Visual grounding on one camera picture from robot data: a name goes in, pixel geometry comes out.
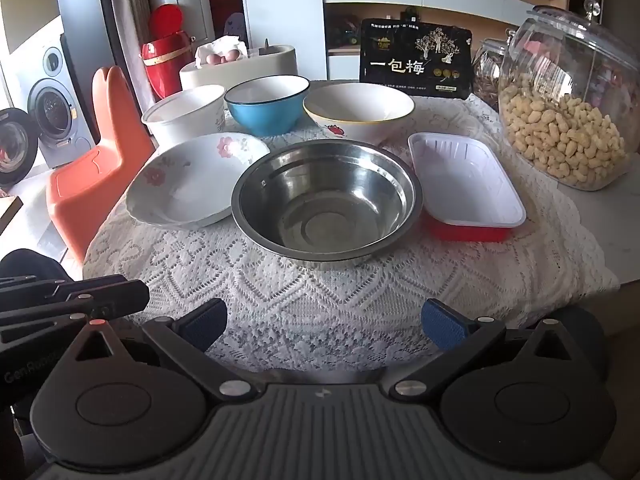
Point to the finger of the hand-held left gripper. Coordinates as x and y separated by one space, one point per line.
45 330
100 296

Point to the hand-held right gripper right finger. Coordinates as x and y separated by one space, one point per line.
445 324

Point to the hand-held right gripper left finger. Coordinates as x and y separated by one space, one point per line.
202 325

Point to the white floral plate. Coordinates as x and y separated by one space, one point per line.
185 185

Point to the red foil tray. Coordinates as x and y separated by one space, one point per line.
465 185

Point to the stainless steel bowl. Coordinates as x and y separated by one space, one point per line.
325 200

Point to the white plastic bowl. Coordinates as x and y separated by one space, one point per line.
182 112

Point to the blue enamel bowl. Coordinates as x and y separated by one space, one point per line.
265 105

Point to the white bowl yellow rim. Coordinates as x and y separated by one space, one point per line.
357 110

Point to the white lace tablecloth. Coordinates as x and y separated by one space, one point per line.
350 300

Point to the orange plastic chair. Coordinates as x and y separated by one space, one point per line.
100 175

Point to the wooden side table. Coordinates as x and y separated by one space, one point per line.
7 212

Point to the round washing machine door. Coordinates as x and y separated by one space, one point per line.
15 145

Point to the grey washing machine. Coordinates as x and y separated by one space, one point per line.
60 100

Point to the clear jar of peanuts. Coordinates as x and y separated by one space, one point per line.
565 110

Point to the clear jar of seeds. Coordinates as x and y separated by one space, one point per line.
487 75

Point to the red trash can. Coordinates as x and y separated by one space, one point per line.
167 50

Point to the brown egg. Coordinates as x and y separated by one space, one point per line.
231 55
213 59

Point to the black snack box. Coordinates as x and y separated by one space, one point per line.
415 60

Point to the beige oval container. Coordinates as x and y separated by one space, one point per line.
270 65

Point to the white crumpled tissue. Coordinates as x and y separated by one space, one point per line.
220 45

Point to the green toy tractor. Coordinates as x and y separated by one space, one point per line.
345 32

